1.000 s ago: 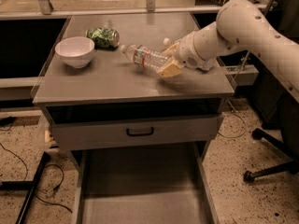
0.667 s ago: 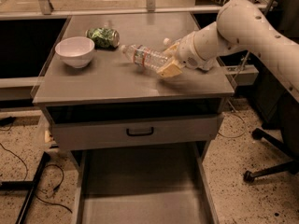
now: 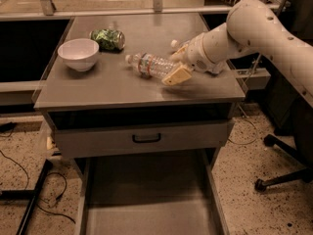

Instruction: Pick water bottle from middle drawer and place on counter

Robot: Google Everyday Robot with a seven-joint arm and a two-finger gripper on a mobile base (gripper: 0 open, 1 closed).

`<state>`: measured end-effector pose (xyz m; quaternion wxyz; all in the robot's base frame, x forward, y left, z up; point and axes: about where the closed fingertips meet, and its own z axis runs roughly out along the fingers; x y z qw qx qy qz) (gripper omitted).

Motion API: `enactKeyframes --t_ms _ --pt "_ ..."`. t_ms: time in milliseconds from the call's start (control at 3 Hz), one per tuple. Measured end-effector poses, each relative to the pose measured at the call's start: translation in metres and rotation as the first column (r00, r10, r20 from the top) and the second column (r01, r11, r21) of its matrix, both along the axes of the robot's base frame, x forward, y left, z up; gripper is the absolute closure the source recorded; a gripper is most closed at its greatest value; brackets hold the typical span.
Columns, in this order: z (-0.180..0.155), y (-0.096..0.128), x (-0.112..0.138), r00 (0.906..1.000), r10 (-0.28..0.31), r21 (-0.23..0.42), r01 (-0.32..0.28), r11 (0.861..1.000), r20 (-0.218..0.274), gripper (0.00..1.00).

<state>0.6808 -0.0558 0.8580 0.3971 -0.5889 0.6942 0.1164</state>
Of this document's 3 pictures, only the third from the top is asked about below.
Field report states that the black floor cable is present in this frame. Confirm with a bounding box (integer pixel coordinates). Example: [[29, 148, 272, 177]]
[[0, 150, 76, 225]]

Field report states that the white labelled bottle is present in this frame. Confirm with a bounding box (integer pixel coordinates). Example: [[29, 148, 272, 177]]
[[170, 39, 189, 50]]

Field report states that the grey metal rail frame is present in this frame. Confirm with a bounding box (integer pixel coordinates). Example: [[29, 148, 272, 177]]
[[0, 0, 291, 22]]

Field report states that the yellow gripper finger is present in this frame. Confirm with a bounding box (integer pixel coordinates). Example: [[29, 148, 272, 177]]
[[161, 65, 192, 86], [169, 44, 188, 63]]

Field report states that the grey top drawer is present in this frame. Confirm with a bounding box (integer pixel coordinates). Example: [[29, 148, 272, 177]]
[[54, 119, 234, 158]]

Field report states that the black floor stand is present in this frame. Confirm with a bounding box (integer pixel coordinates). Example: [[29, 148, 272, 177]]
[[0, 160, 53, 235]]

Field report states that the green soda can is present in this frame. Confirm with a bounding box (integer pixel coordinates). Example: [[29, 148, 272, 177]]
[[90, 28, 125, 51]]

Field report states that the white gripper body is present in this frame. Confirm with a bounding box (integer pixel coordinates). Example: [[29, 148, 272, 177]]
[[185, 32, 226, 74]]

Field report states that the grey open middle drawer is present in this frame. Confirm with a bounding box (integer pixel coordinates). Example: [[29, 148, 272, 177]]
[[74, 150, 230, 235]]

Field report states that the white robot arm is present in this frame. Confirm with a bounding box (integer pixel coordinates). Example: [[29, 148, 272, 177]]
[[170, 0, 313, 106]]

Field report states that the clear plastic water bottle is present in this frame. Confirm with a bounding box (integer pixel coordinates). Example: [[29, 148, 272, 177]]
[[125, 53, 177, 79]]

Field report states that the black drawer handle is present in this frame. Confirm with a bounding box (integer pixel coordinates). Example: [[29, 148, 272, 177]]
[[132, 133, 161, 144]]

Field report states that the white bowl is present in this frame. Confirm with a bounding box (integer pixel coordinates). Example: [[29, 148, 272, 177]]
[[58, 38, 99, 71]]

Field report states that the grey drawer cabinet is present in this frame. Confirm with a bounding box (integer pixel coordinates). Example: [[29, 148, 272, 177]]
[[32, 13, 246, 168]]

